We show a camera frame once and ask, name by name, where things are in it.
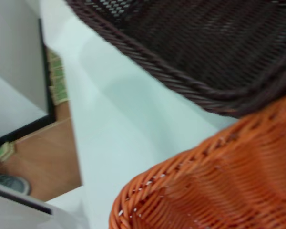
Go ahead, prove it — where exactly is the dark brown woven basket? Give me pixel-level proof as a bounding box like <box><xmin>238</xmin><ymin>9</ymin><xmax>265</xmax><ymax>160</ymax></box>
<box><xmin>64</xmin><ymin>0</ymin><xmax>286</xmax><ymax>119</ymax></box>

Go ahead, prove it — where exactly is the orange woven basket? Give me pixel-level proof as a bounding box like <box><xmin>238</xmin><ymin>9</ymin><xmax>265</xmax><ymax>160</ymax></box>
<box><xmin>108</xmin><ymin>89</ymin><xmax>286</xmax><ymax>229</ymax></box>

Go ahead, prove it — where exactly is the green beige woven mat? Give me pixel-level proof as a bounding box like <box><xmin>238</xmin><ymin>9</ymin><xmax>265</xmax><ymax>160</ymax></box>
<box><xmin>0</xmin><ymin>142</ymin><xmax>16</xmax><ymax>168</ymax></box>
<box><xmin>46</xmin><ymin>50</ymin><xmax>69</xmax><ymax>106</ymax></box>

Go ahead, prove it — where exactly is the white cabinet with black edge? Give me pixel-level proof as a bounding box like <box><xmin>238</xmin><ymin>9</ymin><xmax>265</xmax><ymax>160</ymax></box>
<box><xmin>0</xmin><ymin>0</ymin><xmax>57</xmax><ymax>146</ymax></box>

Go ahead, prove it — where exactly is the grey sneaker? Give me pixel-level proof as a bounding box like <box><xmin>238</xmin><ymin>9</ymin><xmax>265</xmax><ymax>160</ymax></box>
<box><xmin>0</xmin><ymin>173</ymin><xmax>31</xmax><ymax>194</ymax></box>

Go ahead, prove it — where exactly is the white panel with dark edge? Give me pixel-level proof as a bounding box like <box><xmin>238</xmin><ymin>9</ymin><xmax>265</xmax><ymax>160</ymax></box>
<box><xmin>0</xmin><ymin>180</ymin><xmax>59</xmax><ymax>229</ymax></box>

